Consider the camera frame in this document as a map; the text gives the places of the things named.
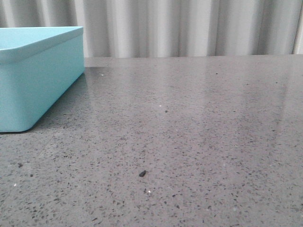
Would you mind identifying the grey pleated curtain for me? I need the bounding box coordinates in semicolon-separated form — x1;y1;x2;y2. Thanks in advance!
0;0;303;58

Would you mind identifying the small black debris chip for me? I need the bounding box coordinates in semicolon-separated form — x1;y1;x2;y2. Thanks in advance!
139;170;147;177

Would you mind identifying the light blue plastic box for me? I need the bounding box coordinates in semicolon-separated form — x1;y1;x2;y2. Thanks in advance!
0;26;85;133

